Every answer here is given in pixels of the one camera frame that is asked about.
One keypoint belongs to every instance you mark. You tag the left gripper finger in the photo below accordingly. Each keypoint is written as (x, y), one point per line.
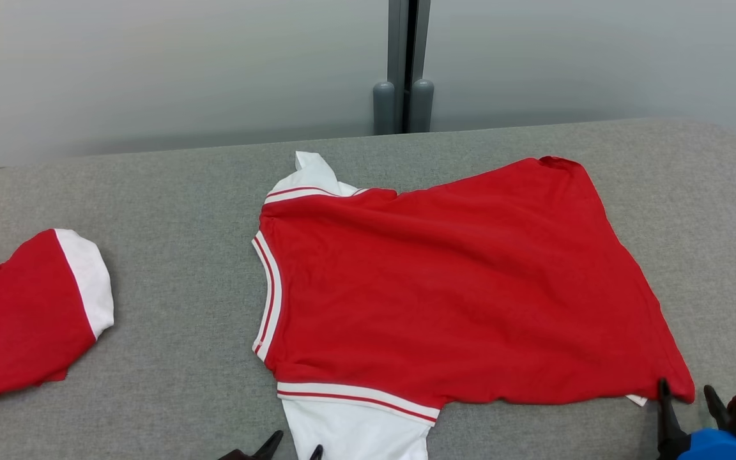
(259, 450)
(317, 455)

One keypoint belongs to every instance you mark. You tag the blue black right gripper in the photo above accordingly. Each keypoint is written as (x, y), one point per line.
(719, 447)

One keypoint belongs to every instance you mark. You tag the red white jersey shirt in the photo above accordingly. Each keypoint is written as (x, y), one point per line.
(457, 287)

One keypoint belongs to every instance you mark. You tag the red white printed shorts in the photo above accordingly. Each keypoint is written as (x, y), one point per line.
(16, 319)

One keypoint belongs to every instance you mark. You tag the grey cylindrical partition foot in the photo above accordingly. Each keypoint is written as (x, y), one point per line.
(421, 105)
(383, 108)

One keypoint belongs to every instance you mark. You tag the grey partition post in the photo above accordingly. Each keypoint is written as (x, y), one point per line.
(397, 38)

